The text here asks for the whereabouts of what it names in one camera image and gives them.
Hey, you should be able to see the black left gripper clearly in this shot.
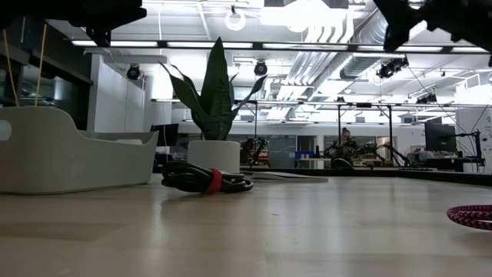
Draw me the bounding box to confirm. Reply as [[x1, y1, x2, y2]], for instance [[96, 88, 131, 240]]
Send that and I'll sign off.
[[57, 0, 148, 48]]

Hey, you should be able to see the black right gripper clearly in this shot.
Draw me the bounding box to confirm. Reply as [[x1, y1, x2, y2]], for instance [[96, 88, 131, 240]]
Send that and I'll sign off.
[[372, 0, 492, 53]]

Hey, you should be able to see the white plastic bin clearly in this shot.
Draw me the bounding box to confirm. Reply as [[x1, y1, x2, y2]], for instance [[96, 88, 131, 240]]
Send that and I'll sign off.
[[0, 106, 159, 195]]

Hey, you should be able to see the black cable with red strap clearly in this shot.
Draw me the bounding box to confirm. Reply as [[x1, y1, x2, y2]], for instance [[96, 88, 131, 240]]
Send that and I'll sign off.
[[161, 160, 254, 195]]

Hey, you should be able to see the pink braided USB-C cable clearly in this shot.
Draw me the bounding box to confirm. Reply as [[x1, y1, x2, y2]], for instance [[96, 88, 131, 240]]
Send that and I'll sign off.
[[446, 204, 492, 232]]

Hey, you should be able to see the black track light cluster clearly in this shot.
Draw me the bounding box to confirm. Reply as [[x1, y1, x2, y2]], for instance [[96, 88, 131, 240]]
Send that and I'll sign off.
[[376, 55, 411, 80]]

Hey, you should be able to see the small black monitor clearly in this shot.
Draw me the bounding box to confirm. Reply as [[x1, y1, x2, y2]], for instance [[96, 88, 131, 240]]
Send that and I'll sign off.
[[149, 123, 180, 147]]

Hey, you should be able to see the large black monitor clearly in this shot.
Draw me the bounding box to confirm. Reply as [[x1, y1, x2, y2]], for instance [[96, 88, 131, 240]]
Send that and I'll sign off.
[[424, 122, 457, 153]]

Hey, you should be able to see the green snake plant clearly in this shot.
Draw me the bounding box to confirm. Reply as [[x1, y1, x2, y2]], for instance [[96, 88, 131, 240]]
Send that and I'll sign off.
[[159, 37, 268, 142]]

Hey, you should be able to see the person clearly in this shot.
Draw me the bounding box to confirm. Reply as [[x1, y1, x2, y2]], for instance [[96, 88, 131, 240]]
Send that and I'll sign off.
[[337, 127, 359, 159]]

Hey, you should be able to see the white round plant pot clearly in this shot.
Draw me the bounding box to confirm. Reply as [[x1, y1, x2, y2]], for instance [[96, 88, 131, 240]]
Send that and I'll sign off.
[[187, 139, 241, 175]]

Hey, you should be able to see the flat grey mat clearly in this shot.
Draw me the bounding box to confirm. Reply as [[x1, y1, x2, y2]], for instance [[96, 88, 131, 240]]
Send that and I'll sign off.
[[241, 171, 330, 184]]

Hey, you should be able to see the black overhead frame bar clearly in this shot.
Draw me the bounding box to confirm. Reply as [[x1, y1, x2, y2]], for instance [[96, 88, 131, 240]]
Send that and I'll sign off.
[[71, 39, 492, 55]]

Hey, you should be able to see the yellow cord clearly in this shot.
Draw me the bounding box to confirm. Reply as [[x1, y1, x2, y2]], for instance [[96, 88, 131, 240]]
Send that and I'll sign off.
[[2, 28, 19, 108], [34, 23, 48, 108]]

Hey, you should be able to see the white ring ceiling lamp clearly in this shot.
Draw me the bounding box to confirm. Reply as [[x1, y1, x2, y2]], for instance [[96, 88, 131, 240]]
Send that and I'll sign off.
[[224, 11, 247, 32]]

